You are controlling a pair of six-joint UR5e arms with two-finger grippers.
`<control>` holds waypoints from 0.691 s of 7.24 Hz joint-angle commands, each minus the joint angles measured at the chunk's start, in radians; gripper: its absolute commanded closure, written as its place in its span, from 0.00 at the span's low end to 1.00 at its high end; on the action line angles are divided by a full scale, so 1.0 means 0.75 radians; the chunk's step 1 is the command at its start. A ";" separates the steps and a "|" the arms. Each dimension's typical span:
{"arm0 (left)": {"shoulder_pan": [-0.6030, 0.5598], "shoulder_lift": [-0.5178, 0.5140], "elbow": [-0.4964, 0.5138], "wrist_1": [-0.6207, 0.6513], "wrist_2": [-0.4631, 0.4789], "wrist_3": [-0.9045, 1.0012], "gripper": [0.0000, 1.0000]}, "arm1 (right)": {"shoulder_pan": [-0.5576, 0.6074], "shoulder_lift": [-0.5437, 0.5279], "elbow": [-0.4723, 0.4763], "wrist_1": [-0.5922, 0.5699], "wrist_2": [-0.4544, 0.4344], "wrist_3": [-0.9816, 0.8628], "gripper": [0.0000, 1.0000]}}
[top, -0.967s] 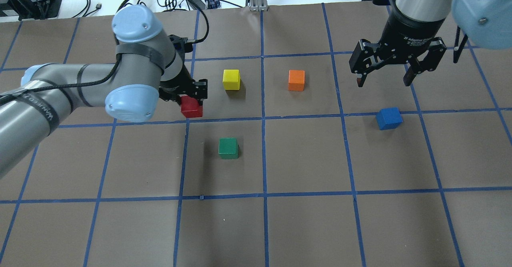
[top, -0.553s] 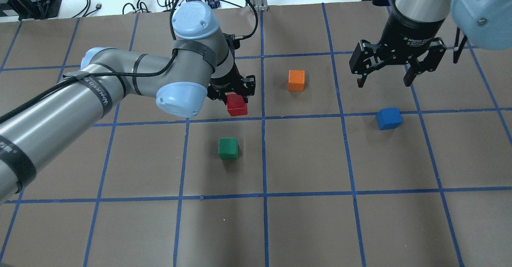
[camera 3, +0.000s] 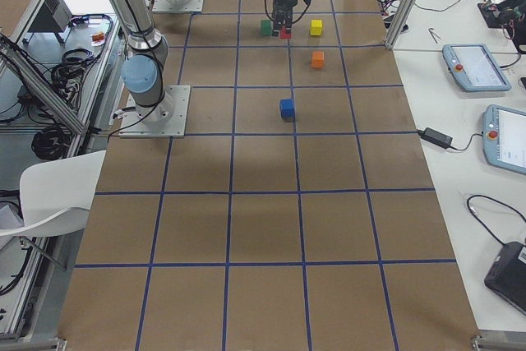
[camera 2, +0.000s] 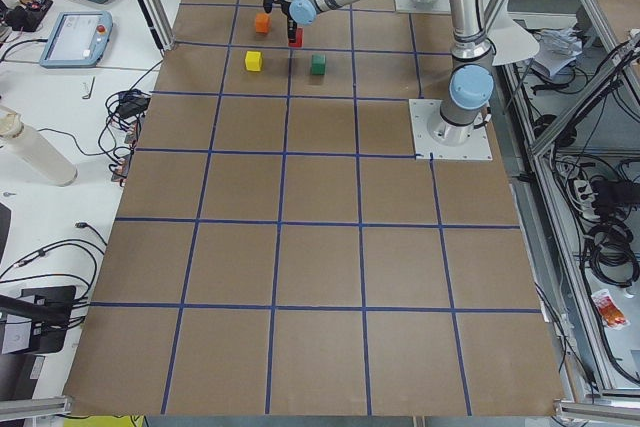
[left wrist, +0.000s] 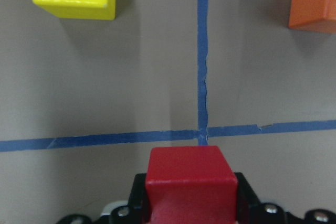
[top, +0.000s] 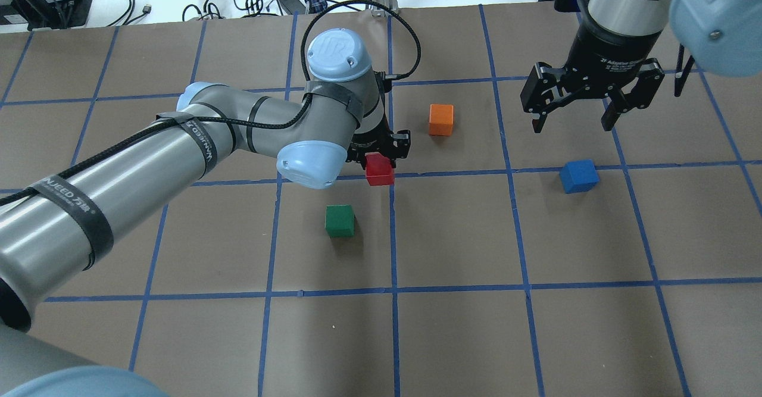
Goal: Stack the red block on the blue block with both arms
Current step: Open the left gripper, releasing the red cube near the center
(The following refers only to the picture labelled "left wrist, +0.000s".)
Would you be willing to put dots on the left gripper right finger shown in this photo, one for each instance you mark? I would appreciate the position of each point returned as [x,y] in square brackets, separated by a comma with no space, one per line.
[252,211]

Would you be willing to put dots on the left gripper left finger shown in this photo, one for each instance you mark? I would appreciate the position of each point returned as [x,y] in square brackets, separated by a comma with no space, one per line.
[135,210]

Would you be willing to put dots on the red wooden block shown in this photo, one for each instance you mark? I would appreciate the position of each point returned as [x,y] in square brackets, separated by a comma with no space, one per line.
[190,184]

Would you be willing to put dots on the orange wooden block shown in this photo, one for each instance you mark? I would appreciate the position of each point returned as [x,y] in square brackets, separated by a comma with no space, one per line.
[313,15]

